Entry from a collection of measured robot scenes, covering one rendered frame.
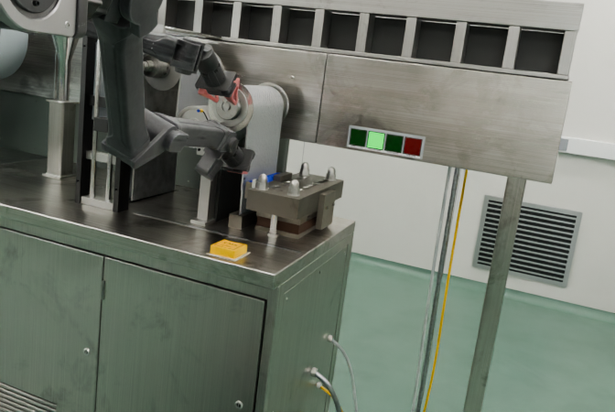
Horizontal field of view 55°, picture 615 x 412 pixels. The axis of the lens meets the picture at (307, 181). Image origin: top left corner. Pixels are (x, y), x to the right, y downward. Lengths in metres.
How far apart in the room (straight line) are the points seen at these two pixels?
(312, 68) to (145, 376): 1.07
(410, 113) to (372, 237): 2.64
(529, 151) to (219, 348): 1.04
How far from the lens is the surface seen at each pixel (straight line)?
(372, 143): 1.92
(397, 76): 1.90
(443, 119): 1.87
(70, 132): 2.25
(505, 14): 1.87
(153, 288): 1.65
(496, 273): 2.10
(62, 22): 0.73
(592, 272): 4.35
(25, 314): 1.99
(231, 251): 1.49
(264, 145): 1.83
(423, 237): 4.37
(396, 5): 1.92
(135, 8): 0.84
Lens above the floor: 1.39
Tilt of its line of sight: 11 degrees down
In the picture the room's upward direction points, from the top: 7 degrees clockwise
